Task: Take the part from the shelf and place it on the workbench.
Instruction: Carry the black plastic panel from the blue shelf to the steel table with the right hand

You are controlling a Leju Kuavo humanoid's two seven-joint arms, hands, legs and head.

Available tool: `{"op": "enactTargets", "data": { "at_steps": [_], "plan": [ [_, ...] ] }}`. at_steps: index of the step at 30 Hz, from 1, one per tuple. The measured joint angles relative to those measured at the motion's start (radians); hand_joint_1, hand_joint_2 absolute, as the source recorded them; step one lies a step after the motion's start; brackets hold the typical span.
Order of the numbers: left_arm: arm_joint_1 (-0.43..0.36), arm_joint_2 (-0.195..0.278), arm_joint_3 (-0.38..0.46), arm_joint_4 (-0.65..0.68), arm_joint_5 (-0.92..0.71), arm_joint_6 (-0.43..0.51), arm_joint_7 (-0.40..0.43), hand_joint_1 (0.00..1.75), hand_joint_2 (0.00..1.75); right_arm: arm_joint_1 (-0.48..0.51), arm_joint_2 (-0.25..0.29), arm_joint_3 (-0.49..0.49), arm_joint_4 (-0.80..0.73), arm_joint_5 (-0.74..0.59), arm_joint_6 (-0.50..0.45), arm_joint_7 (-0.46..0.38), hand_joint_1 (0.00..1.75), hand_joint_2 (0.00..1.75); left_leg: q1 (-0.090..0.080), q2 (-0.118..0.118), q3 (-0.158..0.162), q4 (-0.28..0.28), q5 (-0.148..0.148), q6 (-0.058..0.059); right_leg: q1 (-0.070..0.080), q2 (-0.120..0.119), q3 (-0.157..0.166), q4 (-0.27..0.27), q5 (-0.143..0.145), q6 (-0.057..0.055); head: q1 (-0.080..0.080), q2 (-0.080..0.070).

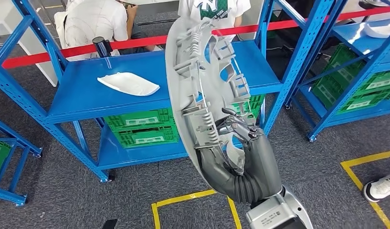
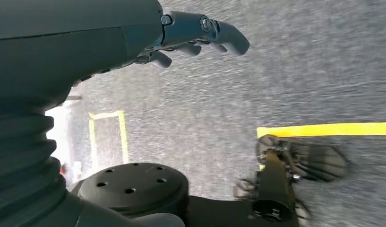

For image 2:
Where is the yellow floor tape rectangle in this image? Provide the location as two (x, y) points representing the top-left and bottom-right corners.
(88, 110), (129, 171)

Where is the black robot hip joint disc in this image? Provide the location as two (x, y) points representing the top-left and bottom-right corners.
(78, 163), (189, 220)

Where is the black robot left leg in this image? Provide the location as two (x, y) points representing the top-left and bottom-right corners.
(186, 150), (300, 227)

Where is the black ribbed robot left foot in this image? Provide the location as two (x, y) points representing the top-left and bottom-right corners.
(257, 134), (350, 183)

